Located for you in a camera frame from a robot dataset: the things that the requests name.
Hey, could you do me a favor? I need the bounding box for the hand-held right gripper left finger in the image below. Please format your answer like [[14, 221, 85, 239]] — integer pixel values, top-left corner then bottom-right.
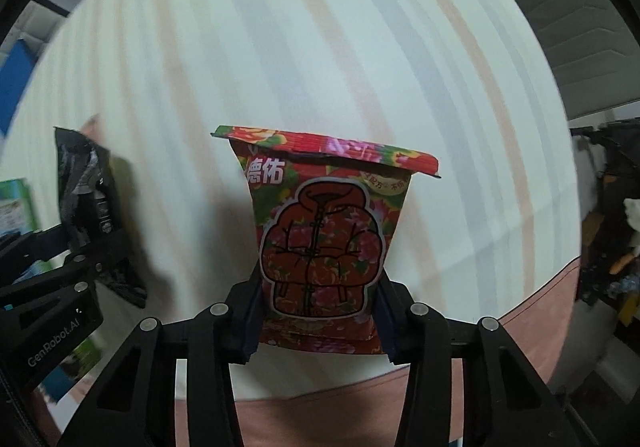
[[56, 278, 264, 447]]

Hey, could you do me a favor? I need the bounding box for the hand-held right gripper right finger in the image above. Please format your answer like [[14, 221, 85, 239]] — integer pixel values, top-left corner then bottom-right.
[[378, 278, 585, 447]]

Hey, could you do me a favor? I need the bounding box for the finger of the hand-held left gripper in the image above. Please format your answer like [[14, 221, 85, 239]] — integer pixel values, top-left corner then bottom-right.
[[0, 225, 72, 274], [0, 231, 133, 302]]

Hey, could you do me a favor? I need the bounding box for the cardboard box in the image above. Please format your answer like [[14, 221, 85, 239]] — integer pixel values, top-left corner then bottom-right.
[[0, 178, 103, 403]]

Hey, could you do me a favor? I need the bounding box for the black foil packet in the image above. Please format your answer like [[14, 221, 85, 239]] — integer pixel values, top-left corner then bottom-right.
[[54, 126, 149, 311]]

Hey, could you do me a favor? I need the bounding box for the red floral wipes packet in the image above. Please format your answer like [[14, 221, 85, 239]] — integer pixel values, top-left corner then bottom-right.
[[210, 125, 443, 357]]

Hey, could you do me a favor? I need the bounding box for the pink tablecloth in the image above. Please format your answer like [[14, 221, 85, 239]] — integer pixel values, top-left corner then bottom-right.
[[37, 257, 584, 447]]

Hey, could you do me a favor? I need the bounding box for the blue foam mat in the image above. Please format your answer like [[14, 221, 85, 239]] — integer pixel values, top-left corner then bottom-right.
[[0, 39, 40, 134]]

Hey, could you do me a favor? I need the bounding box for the white goose plush toy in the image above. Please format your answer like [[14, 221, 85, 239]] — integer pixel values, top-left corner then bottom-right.
[[610, 197, 640, 276]]

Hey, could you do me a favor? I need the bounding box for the striped tablecloth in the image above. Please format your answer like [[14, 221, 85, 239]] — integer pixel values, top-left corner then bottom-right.
[[0, 0, 585, 403]]

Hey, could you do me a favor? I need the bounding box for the grey shell chair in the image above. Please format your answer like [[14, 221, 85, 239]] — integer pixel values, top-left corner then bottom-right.
[[494, 0, 640, 118]]

